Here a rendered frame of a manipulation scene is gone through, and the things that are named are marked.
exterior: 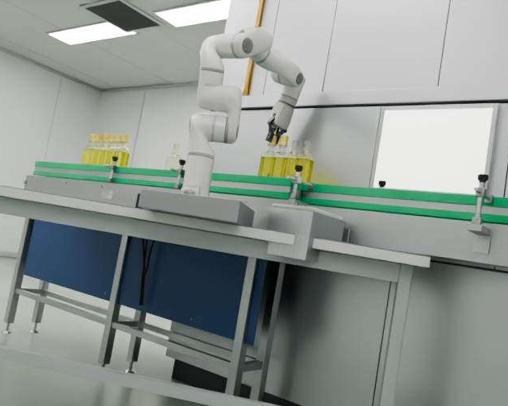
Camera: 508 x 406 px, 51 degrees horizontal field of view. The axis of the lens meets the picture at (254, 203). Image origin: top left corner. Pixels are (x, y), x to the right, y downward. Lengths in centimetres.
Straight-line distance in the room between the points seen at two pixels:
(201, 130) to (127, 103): 636
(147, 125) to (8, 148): 188
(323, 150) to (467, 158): 58
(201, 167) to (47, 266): 140
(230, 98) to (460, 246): 89
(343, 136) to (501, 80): 61
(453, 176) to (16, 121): 672
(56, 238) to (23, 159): 511
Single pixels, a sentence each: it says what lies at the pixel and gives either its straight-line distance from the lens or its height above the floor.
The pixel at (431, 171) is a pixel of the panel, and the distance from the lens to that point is 203.
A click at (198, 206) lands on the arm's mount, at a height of 78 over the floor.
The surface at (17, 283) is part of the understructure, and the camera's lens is 321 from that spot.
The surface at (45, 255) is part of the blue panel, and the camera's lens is 303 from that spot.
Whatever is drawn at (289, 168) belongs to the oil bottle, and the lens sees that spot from 212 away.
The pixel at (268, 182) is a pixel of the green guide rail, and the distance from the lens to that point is 203.
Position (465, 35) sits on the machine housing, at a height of 159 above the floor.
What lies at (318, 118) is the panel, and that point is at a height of 127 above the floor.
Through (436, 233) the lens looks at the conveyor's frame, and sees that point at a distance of 179.
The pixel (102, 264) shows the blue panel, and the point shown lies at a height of 49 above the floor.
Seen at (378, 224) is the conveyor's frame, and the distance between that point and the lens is 187.
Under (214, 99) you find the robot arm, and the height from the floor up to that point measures 116.
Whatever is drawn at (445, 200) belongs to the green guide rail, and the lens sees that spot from 182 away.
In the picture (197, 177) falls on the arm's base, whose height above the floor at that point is 89.
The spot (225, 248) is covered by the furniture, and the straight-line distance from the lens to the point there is 176.
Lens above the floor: 68
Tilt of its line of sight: 5 degrees up
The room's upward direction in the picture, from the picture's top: 10 degrees clockwise
